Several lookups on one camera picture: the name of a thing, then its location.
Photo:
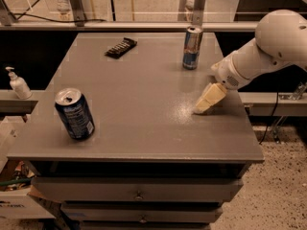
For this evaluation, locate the grey drawer cabinet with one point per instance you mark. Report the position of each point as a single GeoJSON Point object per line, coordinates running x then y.
{"type": "Point", "coordinates": [142, 108]}

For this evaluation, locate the white pump bottle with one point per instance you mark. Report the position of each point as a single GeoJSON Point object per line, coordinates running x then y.
{"type": "Point", "coordinates": [18, 85]}

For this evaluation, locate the middle grey drawer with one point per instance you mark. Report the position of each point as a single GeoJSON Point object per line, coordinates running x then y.
{"type": "Point", "coordinates": [144, 212]}

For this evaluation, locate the black snack bar wrapper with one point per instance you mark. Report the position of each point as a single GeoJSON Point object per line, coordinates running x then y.
{"type": "Point", "coordinates": [121, 48]}

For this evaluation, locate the red bull can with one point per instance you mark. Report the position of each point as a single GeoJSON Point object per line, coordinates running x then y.
{"type": "Point", "coordinates": [192, 45]}

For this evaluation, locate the bottom grey drawer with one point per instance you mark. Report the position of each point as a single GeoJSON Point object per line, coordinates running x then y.
{"type": "Point", "coordinates": [91, 225]}

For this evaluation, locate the dark blue soda can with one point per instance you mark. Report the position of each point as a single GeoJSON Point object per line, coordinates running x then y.
{"type": "Point", "coordinates": [75, 114]}

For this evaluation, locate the grey drawer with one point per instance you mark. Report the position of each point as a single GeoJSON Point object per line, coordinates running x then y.
{"type": "Point", "coordinates": [144, 212]}
{"type": "Point", "coordinates": [138, 189]}
{"type": "Point", "coordinates": [91, 225]}

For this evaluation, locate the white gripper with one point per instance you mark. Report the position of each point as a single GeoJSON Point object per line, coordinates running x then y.
{"type": "Point", "coordinates": [226, 71]}

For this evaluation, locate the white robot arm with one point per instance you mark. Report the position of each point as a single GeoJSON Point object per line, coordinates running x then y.
{"type": "Point", "coordinates": [280, 40]}

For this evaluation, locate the top grey drawer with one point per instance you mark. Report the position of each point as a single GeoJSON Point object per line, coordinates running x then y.
{"type": "Point", "coordinates": [138, 189]}

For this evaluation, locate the white cardboard box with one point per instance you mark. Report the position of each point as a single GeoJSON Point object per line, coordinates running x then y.
{"type": "Point", "coordinates": [15, 178]}

